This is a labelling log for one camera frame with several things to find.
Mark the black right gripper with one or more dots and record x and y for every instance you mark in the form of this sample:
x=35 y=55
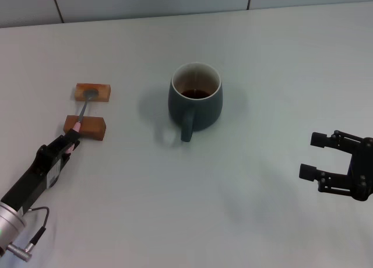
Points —
x=362 y=169

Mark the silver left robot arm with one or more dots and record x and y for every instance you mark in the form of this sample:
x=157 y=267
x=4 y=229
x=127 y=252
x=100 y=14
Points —
x=8 y=221

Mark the light wooden block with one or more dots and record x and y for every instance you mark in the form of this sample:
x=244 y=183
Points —
x=103 y=93

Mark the dark arched wooden block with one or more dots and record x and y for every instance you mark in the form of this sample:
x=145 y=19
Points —
x=93 y=128

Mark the grey ceramic cup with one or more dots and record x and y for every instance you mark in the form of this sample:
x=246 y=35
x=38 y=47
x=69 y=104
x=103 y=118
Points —
x=204 y=110

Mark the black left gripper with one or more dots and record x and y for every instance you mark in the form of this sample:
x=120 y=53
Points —
x=38 y=174

